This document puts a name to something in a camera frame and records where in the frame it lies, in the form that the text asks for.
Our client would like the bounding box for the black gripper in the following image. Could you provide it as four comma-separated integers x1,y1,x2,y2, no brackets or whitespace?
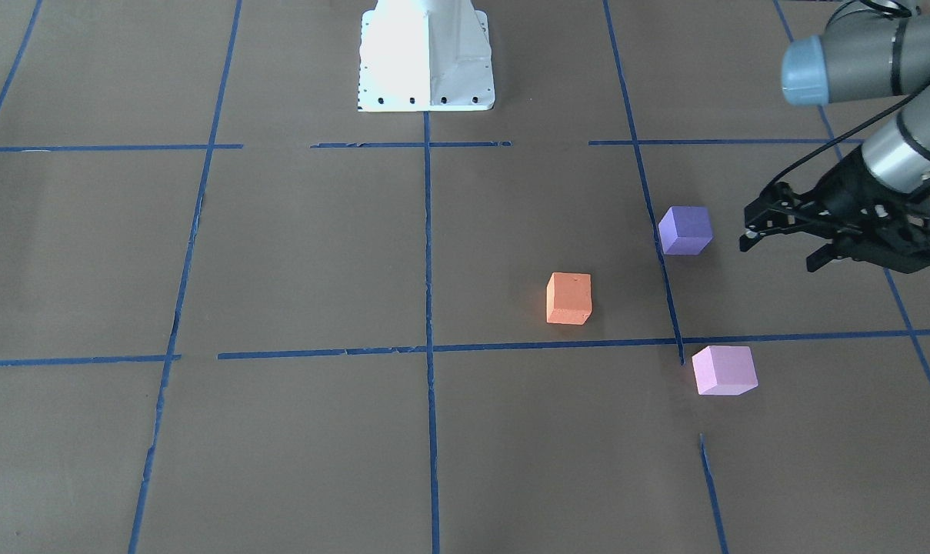
745,154,930,274

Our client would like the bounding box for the orange foam block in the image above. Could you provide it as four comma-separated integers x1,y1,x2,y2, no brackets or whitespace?
545,272,592,325

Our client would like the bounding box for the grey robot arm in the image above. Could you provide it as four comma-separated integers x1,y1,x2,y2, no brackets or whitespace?
739,1,930,274

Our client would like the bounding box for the purple foam block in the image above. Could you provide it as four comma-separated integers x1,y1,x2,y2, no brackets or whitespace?
657,206,714,255

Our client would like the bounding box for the pink foam block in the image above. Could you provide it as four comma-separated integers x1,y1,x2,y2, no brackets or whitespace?
691,345,759,395

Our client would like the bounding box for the blue tape strip crosswise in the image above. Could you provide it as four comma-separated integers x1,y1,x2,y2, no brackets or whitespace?
215,329,930,361

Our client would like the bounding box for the brown paper table cover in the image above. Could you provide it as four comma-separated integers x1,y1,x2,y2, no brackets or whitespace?
0,1,930,553

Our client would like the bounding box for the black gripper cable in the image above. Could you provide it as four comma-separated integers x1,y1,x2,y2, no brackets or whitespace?
765,108,908,205

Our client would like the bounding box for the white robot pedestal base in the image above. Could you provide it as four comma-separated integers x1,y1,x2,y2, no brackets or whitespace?
357,1,496,112

